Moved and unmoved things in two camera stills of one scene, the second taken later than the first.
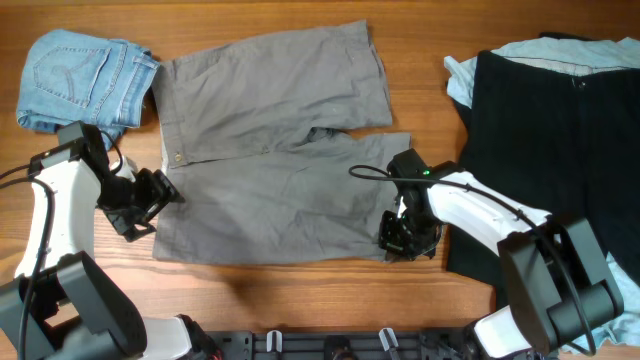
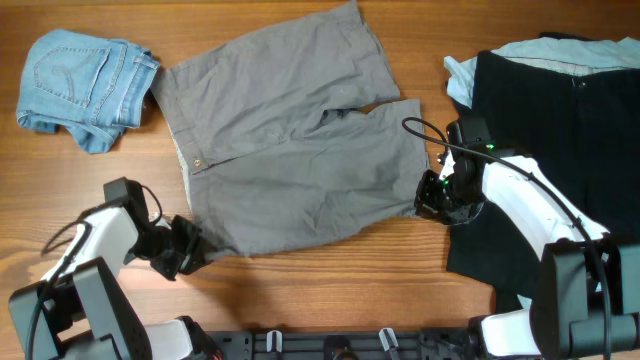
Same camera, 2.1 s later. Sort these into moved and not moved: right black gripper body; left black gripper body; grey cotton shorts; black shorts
Moved: grey cotton shorts; right black gripper body; left black gripper body
Not moved: black shorts
